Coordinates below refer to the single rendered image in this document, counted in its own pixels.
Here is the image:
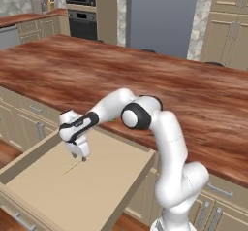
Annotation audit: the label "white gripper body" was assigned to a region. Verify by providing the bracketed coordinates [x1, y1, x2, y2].
[65, 133, 92, 159]

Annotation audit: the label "thin yellow straw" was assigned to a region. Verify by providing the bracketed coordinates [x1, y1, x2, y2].
[62, 161, 84, 176]

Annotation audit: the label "open beige drawer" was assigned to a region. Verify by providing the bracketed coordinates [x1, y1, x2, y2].
[0, 125, 160, 231]

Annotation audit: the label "beige drawer front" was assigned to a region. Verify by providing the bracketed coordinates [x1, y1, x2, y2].
[18, 94, 61, 125]
[199, 172, 248, 212]

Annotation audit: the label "beige cupboard door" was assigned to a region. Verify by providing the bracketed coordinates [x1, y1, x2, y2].
[124, 165, 160, 227]
[206, 200, 248, 231]
[188, 194, 212, 231]
[40, 120, 60, 142]
[15, 111, 43, 152]
[0, 102, 21, 149]

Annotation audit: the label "beige base cupboards run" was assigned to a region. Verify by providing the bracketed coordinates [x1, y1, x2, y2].
[16, 15, 71, 45]

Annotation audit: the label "silver dishwasher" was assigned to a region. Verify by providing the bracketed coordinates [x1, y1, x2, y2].
[0, 24, 21, 51]

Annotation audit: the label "beige oven housing cupboard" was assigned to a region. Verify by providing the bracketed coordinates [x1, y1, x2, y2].
[95, 0, 119, 46]

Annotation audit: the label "yellow knife block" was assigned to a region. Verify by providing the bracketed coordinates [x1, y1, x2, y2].
[46, 0, 56, 14]

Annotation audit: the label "silver toaster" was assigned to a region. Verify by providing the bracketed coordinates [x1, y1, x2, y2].
[30, 0, 50, 16]

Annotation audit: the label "grey fridge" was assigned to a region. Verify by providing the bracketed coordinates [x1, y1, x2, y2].
[125, 0, 202, 60]

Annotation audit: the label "tall beige cupboards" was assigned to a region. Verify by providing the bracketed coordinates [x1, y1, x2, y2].
[200, 0, 248, 72]

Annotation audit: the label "silver drawer handle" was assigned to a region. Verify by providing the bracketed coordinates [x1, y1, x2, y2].
[206, 182, 234, 199]
[13, 212, 37, 231]
[28, 104, 44, 114]

